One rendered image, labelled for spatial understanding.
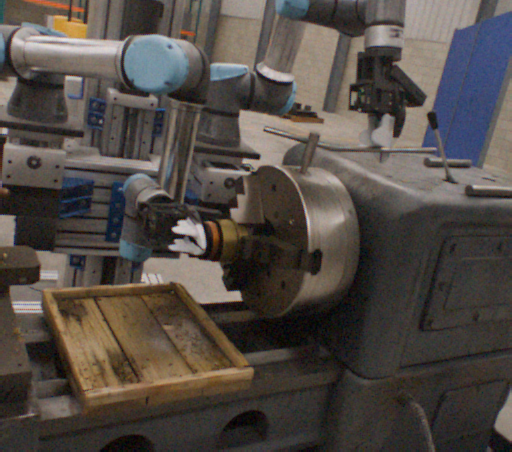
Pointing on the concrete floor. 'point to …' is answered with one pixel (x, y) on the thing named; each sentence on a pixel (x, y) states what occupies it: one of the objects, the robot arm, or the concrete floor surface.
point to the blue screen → (472, 89)
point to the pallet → (302, 114)
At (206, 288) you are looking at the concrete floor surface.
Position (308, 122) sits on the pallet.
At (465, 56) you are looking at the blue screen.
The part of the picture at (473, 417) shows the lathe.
